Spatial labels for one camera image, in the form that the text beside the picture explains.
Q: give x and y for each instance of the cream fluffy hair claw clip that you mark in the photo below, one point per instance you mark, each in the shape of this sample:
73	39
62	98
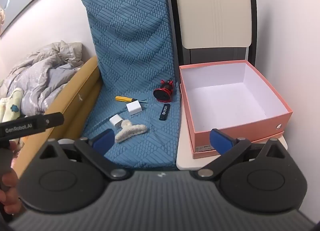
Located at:
131	131

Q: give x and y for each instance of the cream cloth with blue print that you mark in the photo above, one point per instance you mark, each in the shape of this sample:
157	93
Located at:
11	104

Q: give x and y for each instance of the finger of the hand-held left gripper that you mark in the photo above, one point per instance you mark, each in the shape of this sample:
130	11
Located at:
53	119

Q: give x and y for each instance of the black flash drive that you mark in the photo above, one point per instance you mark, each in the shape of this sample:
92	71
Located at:
164	112

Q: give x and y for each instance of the blue textured seat cover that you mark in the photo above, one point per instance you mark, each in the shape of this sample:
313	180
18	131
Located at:
130	45

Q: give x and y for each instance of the white charger plug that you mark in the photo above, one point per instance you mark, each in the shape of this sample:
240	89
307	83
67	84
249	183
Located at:
116	122
133	108

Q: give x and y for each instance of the grey duvet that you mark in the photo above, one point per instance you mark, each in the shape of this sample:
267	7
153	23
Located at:
42	70

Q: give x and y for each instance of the pink cardboard box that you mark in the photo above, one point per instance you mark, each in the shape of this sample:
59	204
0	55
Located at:
225	101

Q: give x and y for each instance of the cream chair with black frame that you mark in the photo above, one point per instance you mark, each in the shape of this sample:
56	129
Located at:
212	13

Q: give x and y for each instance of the red and black toy figure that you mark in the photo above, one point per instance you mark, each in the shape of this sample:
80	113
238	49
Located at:
163	92

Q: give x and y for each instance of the person's left hand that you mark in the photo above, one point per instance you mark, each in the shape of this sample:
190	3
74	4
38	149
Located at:
8	182

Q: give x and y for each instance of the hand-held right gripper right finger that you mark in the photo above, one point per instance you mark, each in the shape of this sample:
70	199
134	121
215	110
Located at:
219	141

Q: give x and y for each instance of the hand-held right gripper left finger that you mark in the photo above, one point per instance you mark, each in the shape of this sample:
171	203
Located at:
103	141

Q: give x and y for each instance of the yellow screwdriver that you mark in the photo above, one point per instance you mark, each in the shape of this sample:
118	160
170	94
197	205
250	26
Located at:
125	99

